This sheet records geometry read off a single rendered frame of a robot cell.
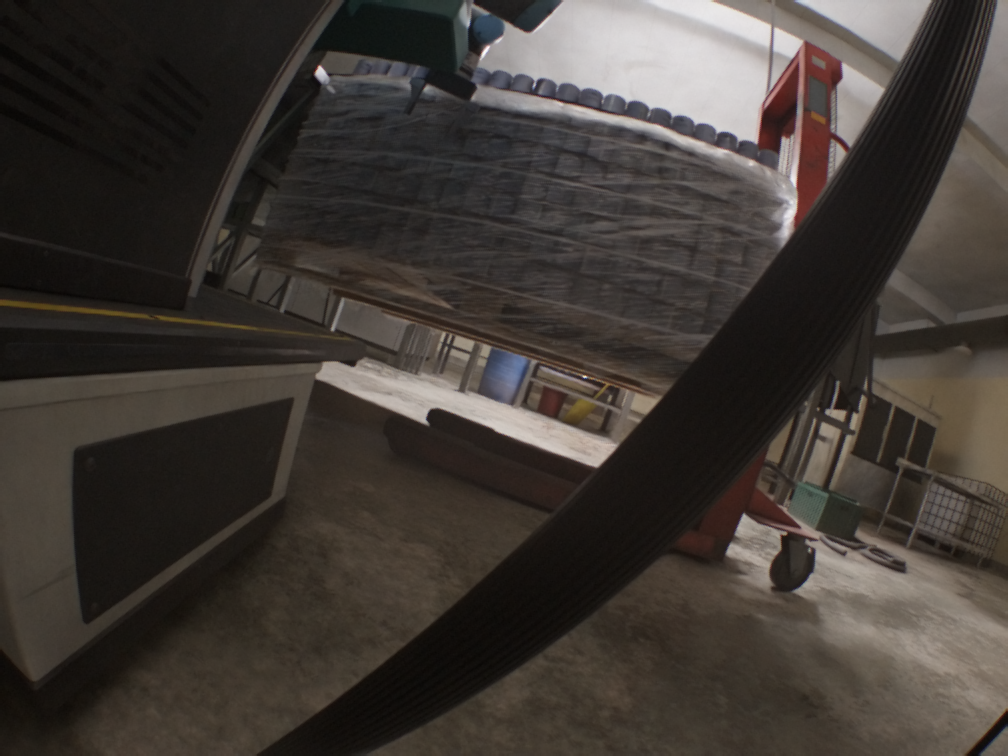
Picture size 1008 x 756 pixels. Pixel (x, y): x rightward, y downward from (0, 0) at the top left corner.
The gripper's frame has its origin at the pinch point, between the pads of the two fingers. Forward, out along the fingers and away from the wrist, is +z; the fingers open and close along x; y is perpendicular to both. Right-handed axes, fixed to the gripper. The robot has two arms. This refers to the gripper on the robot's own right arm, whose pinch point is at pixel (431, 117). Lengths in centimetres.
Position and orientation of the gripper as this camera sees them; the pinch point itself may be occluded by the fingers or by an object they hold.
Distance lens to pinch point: 122.2
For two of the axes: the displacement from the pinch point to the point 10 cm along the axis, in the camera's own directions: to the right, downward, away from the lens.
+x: 8.8, 4.4, 1.9
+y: -0.3, 4.4, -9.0
